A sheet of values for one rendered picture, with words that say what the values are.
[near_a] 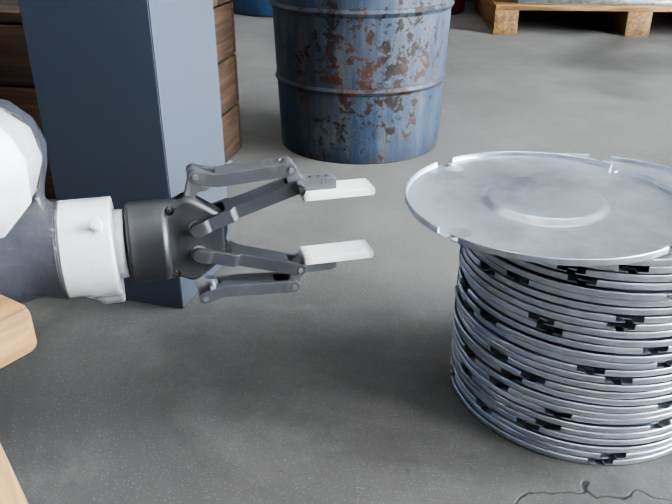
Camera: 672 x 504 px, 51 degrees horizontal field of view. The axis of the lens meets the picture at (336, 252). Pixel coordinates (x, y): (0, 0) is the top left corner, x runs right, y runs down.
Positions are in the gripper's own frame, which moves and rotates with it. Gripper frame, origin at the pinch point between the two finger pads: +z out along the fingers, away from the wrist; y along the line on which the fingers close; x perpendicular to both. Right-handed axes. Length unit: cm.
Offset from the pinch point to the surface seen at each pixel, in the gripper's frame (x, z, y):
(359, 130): 81, 26, -15
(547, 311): -9.9, 18.0, -7.3
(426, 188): 6.1, 11.4, 0.1
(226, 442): -0.3, -12.8, -24.6
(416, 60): 80, 38, 0
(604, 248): -11.8, 21.6, -0.2
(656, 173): 5.6, 40.3, -0.6
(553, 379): -10.9, 19.1, -14.8
